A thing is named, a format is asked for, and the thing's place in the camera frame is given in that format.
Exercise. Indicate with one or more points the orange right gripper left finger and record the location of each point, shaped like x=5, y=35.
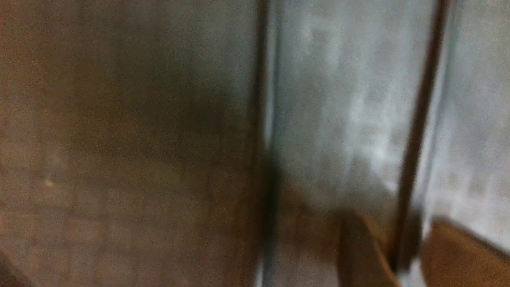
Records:
x=362, y=260

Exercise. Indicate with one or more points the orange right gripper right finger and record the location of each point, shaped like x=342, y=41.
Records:
x=452, y=256

